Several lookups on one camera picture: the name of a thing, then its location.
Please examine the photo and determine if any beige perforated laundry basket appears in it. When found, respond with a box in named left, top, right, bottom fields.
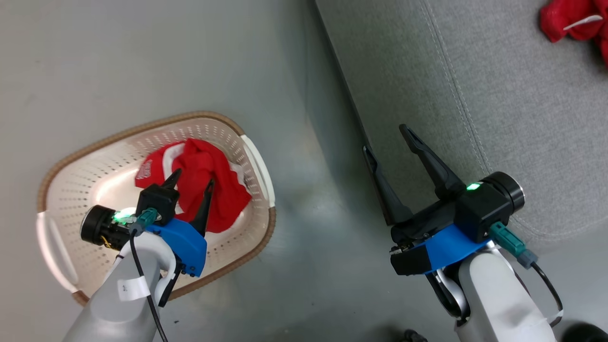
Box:
left=37, top=111, right=277, bottom=307

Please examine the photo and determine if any arm cable teal plug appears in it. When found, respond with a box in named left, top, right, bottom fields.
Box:
left=127, top=207, right=170, bottom=342
left=489, top=220, right=565, bottom=328

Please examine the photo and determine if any red garment with white strip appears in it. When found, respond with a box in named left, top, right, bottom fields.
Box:
left=539, top=0, right=608, bottom=68

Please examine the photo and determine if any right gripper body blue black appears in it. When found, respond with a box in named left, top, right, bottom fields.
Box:
left=389, top=171, right=526, bottom=277

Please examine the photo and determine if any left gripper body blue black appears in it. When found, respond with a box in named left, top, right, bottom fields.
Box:
left=79, top=204, right=208, bottom=277

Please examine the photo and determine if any red garment with white stripes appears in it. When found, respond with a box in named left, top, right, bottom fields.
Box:
left=134, top=137, right=253, bottom=234

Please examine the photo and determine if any right arm cable teal plug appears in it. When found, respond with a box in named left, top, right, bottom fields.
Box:
left=489, top=220, right=565, bottom=328

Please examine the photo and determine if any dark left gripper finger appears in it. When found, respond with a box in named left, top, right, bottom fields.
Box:
left=162, top=168, right=183, bottom=190
left=189, top=179, right=216, bottom=237

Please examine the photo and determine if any grey fabric sofa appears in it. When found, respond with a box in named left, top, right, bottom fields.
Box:
left=314, top=0, right=608, bottom=244

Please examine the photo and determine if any left arm cable teal plug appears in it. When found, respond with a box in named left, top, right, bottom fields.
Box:
left=127, top=207, right=170, bottom=342

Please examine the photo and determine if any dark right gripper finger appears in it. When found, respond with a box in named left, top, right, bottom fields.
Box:
left=362, top=144, right=415, bottom=227
left=399, top=124, right=467, bottom=201

